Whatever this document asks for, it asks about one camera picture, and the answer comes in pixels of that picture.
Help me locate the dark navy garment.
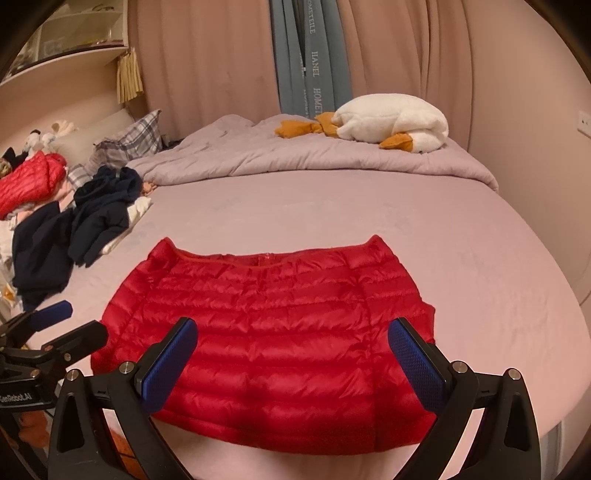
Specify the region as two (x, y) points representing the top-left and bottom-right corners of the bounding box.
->
(11, 205), (77, 312)

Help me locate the pink curtain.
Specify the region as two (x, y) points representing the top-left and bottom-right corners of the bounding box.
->
(339, 0), (476, 139)
(127, 0), (282, 139)

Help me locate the white garment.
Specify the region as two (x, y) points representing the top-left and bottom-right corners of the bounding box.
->
(99, 196), (153, 256)

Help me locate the grey comforter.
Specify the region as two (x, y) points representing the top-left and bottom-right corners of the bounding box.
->
(124, 114), (499, 193)

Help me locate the white dog plush toy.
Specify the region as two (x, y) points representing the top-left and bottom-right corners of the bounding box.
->
(25, 129), (58, 154)

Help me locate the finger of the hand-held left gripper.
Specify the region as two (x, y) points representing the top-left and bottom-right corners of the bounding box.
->
(41, 320), (110, 366)
(7, 300), (74, 345)

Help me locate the yellow hanging cloth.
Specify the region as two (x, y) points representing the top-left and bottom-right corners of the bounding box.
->
(116, 47), (145, 104)

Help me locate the bed with pink sheet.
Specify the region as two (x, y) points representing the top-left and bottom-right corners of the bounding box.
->
(0, 106), (583, 480)

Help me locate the plaid pillow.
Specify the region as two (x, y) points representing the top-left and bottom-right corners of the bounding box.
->
(95, 109), (163, 167)

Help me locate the folded red down jacket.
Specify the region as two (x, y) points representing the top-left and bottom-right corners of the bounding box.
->
(0, 151), (68, 220)

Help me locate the white goose plush toy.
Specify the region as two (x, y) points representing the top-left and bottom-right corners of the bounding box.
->
(276, 93), (450, 154)

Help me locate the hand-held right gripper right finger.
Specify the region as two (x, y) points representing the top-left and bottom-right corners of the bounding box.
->
(389, 318), (542, 480)

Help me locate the red down jacket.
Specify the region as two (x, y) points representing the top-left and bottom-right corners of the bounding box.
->
(91, 234), (438, 450)
(0, 151), (68, 220)

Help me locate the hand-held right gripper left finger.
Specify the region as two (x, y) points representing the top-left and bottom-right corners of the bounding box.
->
(47, 316), (199, 480)

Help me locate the beige pillow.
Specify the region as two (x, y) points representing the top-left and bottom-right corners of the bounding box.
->
(55, 112), (139, 158)

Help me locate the blue-grey curtain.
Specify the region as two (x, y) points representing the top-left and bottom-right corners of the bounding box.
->
(269, 0), (354, 121)

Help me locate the navy blue hooded garment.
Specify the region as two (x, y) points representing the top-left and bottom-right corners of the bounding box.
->
(68, 166), (143, 268)

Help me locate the white wall shelf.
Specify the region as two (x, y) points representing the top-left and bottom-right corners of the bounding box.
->
(0, 0), (130, 86)

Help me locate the person's left hand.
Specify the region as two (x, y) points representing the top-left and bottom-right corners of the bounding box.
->
(19, 410), (49, 445)

